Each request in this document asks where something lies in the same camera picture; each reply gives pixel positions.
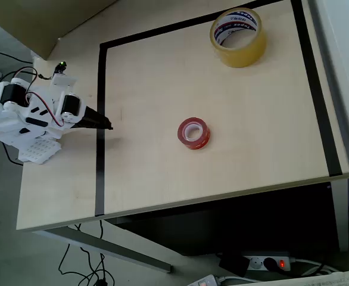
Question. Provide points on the red tape roll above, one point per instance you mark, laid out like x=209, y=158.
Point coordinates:
x=193, y=134

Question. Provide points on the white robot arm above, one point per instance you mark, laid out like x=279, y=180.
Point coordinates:
x=4, y=125

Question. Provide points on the large yellow tape roll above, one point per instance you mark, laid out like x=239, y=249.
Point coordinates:
x=246, y=55

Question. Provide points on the small board with green LED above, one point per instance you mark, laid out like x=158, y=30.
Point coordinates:
x=62, y=68

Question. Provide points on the grey table leg beam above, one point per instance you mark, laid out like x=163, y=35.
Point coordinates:
x=109, y=245

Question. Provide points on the small white power strip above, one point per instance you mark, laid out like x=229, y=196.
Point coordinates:
x=204, y=280

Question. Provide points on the black power adapter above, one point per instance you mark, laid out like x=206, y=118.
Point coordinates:
x=233, y=265

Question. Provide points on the black round plug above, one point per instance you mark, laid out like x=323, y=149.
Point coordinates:
x=270, y=264

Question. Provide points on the printed paper sheet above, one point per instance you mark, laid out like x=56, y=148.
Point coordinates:
x=317, y=278

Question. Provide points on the white power strip red switch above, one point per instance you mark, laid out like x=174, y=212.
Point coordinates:
x=256, y=263

